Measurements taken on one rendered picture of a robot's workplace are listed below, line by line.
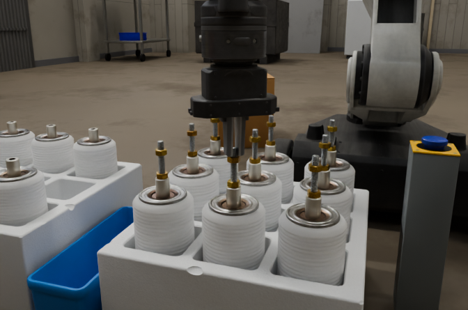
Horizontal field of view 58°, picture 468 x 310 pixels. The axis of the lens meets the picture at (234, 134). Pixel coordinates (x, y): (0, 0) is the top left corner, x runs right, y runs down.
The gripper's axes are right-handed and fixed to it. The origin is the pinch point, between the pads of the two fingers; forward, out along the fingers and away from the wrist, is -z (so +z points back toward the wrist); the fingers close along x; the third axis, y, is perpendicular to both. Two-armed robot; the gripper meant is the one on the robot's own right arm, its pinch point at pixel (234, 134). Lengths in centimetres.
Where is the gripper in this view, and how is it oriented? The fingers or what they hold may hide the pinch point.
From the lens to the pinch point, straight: 60.4
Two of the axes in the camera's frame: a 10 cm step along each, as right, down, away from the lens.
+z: 0.0, -9.7, -2.5
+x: 9.7, -0.7, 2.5
